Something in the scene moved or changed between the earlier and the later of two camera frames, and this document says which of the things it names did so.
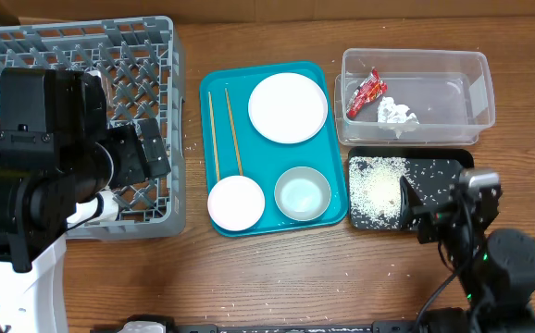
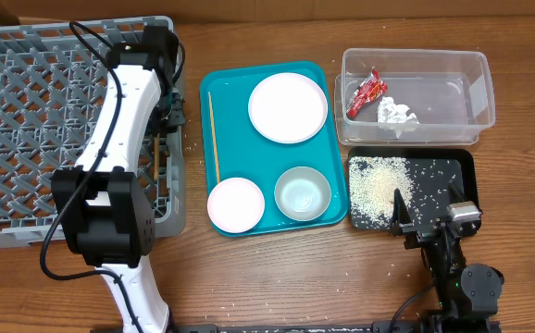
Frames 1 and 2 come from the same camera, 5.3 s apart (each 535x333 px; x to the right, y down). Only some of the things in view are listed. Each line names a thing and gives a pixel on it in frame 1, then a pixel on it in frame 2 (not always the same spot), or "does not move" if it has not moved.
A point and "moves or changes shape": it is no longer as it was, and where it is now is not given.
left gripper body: (129, 166) → (177, 116)
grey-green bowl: (303, 193) does not move
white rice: (374, 191) does not move
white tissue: (394, 117) does not move
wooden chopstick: (233, 129) moves or changes shape
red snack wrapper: (369, 90) does not move
